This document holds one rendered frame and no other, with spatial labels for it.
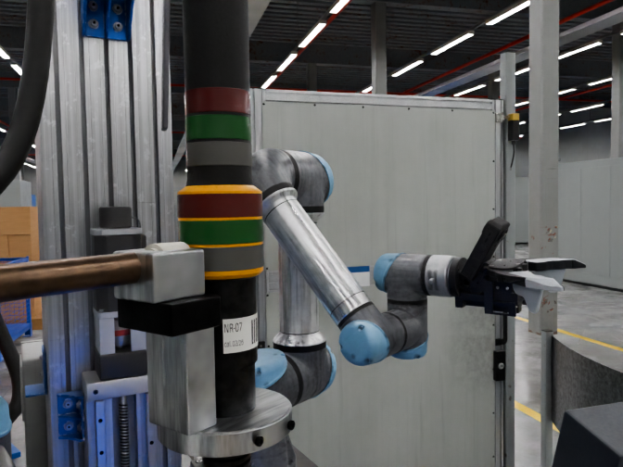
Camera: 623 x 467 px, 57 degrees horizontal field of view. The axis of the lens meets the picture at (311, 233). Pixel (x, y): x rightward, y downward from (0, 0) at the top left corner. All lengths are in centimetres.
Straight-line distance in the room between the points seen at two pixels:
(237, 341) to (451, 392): 231
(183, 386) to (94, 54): 100
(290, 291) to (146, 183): 37
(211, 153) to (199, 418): 13
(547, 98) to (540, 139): 47
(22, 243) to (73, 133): 715
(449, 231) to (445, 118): 47
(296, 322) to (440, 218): 132
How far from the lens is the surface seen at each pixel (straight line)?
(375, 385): 240
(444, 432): 262
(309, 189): 119
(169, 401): 29
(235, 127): 29
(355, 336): 96
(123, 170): 120
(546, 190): 712
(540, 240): 710
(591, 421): 97
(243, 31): 30
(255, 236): 29
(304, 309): 122
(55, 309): 120
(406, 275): 106
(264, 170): 109
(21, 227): 829
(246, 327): 29
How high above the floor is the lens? 157
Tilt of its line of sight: 3 degrees down
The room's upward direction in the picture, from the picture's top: 1 degrees counter-clockwise
